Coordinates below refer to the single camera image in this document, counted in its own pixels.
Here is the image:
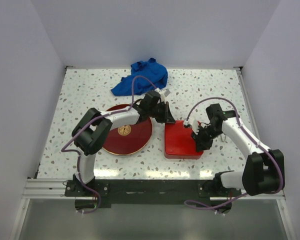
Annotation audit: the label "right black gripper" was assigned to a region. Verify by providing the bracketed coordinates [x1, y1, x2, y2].
[191, 124, 224, 152]

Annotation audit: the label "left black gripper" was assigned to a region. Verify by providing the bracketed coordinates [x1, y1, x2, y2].
[148, 101, 175, 124]

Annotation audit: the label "pink metal tongs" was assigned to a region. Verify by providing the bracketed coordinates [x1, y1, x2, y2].
[220, 135, 227, 142]

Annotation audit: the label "red square box lid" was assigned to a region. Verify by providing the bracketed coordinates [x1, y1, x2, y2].
[164, 120, 204, 160]

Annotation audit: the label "round dark red tray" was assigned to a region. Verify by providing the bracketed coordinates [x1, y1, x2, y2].
[102, 118, 153, 156]

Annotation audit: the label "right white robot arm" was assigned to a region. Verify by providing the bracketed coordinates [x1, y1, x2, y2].
[183, 104, 285, 197]

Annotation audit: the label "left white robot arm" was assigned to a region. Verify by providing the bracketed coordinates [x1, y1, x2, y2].
[71, 89, 176, 196]

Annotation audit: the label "blue crumpled cloth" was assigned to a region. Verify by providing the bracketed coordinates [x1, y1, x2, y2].
[110, 58, 168, 97]

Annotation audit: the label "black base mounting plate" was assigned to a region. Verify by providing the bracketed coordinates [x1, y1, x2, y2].
[64, 177, 242, 210]

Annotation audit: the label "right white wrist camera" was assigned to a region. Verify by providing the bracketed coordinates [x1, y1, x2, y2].
[183, 118, 200, 135]

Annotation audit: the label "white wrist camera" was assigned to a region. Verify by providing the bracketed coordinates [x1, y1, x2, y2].
[183, 118, 200, 135]
[158, 88, 171, 102]

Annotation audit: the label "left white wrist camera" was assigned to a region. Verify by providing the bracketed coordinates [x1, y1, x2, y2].
[158, 88, 171, 102]

